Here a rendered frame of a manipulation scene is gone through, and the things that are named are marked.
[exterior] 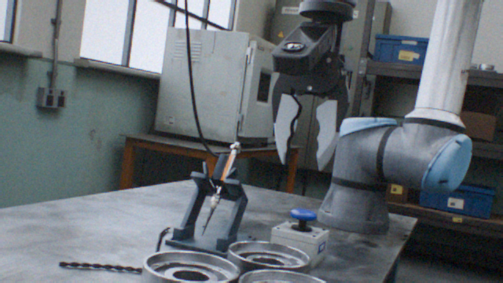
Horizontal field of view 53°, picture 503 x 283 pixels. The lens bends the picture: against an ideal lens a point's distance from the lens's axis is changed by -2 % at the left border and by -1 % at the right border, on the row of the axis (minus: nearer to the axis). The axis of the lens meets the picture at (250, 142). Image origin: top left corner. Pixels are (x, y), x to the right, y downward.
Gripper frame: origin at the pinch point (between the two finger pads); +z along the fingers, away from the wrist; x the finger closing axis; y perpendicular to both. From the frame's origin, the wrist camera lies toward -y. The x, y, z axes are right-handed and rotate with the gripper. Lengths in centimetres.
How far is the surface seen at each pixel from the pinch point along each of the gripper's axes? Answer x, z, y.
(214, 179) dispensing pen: 15.4, 6.1, 7.2
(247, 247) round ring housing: 5.4, 12.8, -1.3
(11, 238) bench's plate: 34.7, 16.1, -13.4
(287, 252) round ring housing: 0.4, 12.9, 1.0
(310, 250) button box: -1.0, 13.6, 7.4
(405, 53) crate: 31, -63, 340
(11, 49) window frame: 153, -17, 88
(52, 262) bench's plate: 24.4, 16.1, -16.4
